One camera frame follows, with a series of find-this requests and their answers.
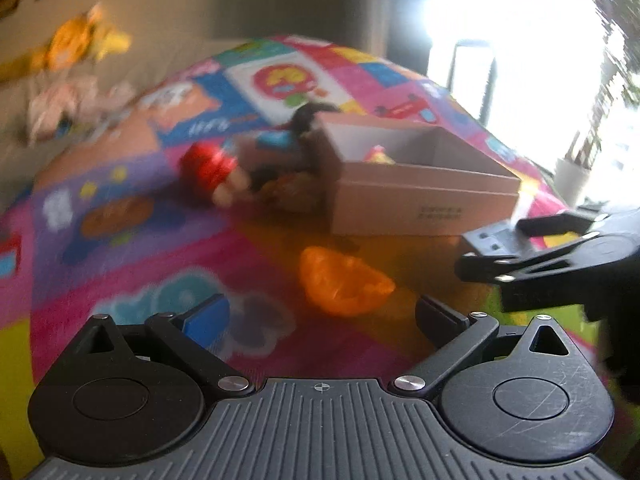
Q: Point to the yellow red small toy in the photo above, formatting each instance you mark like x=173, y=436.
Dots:
x=380, y=156

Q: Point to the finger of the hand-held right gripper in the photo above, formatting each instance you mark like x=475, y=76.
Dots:
x=482, y=267
x=492, y=241

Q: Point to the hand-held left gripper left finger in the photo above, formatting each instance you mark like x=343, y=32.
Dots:
x=206, y=314

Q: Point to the colourful printed mat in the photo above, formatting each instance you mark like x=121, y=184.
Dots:
x=125, y=240

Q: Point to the orange plastic toy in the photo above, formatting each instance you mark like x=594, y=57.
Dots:
x=340, y=282

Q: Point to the pink white plush toy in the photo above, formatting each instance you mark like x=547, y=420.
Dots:
x=60, y=102

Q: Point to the potted plant white pot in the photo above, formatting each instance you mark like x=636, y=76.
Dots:
x=572, y=180

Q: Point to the yellow plush toy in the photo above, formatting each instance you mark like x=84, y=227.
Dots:
x=75, y=42

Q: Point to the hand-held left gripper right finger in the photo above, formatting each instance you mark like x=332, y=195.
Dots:
x=440, y=316

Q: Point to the cardboard box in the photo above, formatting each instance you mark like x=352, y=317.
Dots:
x=400, y=205

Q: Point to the red toy figure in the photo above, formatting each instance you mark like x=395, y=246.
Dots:
x=207, y=165

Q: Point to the blue toy piece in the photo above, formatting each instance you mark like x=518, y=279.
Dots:
x=275, y=140

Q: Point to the brown toy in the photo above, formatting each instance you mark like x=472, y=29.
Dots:
x=295, y=190

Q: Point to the dark curtain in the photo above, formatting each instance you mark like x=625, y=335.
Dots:
x=395, y=10

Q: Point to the black toy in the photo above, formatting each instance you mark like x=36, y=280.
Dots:
x=310, y=115

